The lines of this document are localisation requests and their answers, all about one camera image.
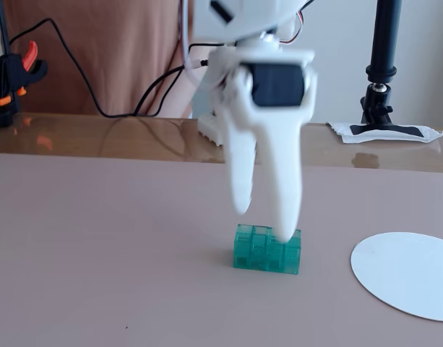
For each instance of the white paper sheet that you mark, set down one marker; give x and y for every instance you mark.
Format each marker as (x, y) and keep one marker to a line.
(432, 136)

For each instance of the teal lego brick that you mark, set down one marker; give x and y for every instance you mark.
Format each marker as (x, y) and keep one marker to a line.
(257, 253)

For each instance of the black camera stand pole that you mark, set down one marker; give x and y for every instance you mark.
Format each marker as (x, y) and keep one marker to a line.
(383, 43)

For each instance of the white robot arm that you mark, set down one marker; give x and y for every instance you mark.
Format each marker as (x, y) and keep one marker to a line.
(250, 18)

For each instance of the white paper circle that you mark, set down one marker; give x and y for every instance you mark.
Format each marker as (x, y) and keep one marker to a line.
(405, 273)

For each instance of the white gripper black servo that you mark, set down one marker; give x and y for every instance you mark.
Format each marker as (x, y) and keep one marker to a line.
(276, 84)

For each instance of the person in brown shirt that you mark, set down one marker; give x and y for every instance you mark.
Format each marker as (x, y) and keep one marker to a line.
(116, 54)

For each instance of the pink table mat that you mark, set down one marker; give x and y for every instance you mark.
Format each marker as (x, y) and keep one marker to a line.
(134, 253)

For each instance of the black clamp orange tips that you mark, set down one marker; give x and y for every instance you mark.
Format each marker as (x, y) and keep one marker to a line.
(11, 68)

